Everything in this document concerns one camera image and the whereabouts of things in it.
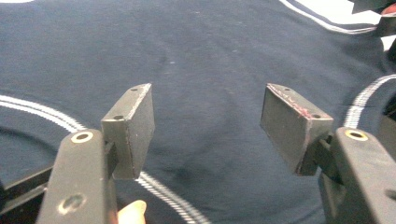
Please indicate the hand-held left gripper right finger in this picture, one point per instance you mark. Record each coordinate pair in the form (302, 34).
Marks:
(358, 174)

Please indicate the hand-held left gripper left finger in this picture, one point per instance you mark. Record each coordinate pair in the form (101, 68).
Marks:
(84, 174)

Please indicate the black knit vest grey trim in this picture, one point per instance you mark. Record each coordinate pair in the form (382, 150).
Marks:
(205, 62)

